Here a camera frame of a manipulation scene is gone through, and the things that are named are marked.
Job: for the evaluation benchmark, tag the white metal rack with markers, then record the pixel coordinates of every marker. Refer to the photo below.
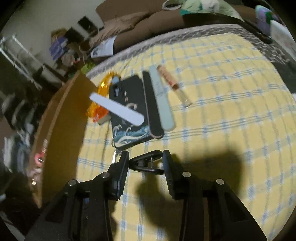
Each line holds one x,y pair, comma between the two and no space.
16,55

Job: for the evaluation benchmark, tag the blue box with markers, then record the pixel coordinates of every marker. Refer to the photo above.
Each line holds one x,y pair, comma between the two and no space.
57,46

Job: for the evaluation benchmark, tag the cardboard box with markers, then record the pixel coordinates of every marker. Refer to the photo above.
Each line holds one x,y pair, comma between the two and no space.
64,129

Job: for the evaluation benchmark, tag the floral pillow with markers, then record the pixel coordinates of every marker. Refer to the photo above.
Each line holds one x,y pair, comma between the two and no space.
203,7

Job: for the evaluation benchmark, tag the green bag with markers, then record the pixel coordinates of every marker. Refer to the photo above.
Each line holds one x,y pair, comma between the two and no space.
87,67

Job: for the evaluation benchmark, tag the brown sofa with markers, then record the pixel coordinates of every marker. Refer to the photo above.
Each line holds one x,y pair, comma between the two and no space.
161,20

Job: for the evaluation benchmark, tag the white tape roll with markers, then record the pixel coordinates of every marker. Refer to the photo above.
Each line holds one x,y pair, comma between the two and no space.
164,5

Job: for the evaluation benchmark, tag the pale green nail file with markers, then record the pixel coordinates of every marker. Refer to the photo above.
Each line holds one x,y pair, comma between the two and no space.
161,99

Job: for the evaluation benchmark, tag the black hair clip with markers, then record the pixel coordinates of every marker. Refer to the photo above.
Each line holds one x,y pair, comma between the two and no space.
138,160

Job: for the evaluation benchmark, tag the black wave print phone case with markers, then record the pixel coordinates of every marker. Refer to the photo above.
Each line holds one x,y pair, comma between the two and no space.
126,136

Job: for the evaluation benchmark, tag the white nail file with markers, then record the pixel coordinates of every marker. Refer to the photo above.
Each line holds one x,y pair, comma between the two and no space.
115,109

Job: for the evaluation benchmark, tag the glass jar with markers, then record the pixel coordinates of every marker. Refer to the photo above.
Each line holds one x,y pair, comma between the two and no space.
68,59

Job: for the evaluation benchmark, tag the black nail file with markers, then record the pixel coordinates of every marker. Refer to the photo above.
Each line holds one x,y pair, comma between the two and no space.
151,104

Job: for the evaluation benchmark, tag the grey patterned mat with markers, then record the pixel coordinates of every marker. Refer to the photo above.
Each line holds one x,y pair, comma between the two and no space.
185,32

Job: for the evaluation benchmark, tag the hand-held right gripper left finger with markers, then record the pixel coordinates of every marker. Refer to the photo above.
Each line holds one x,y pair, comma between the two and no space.
120,183

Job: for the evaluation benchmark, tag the pile of clothes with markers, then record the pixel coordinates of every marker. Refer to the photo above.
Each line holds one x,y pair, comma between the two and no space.
16,148

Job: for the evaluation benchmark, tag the black remote control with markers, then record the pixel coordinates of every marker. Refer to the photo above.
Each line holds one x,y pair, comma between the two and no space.
259,31

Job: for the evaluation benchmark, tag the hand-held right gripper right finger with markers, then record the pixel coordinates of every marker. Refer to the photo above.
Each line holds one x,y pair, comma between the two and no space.
172,183

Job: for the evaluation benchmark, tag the printed paper sheet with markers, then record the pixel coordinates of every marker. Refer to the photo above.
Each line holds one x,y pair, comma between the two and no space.
104,47

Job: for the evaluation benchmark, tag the yellow plaid cloth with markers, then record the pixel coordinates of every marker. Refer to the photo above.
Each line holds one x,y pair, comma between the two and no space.
219,104

